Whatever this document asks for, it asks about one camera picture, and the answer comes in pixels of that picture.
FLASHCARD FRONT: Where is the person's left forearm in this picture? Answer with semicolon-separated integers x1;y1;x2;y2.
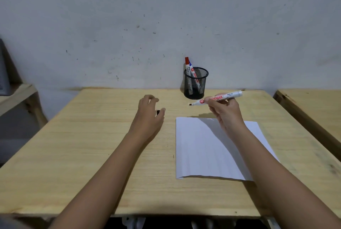
49;130;150;229

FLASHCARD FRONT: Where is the white paper sheet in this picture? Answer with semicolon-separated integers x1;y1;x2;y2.
175;117;279;182

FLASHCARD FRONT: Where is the red-capped white marker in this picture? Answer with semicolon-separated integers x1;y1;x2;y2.
185;57;194;96

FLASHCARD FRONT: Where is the black mesh pen holder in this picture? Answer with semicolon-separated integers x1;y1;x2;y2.
183;67;209;100

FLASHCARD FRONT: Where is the wooden shelf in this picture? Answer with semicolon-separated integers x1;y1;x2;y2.
0;83;48;131

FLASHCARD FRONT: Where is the person's left hand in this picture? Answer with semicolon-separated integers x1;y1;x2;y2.
127;94;166;146

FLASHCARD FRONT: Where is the person's right forearm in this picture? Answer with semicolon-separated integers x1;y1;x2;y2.
220;123;341;229

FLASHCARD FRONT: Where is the person's right hand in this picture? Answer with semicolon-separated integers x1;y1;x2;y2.
204;93;247;134

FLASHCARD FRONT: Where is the blue-capped white marker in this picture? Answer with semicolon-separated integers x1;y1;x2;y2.
189;62;201;91

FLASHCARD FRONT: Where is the wooden side table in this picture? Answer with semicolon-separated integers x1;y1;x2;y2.
273;89;341;163

